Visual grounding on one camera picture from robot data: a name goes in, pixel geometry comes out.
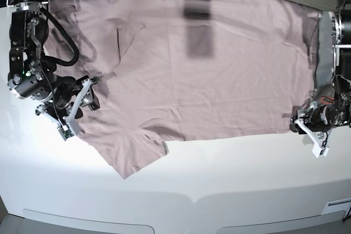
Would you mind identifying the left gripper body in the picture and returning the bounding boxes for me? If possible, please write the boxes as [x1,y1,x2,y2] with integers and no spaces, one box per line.
[303,105,333,132]

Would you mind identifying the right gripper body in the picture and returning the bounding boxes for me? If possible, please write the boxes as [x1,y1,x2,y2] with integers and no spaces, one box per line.
[49,76,85,113]

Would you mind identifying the pink T-shirt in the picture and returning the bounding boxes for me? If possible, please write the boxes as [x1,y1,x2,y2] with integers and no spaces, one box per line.
[50,0,320,178]

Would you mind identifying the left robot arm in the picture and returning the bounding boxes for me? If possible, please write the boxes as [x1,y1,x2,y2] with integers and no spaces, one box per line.
[290,0,350,134]

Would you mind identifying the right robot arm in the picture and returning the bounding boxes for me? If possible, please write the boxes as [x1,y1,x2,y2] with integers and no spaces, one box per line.
[7,0,100,122]

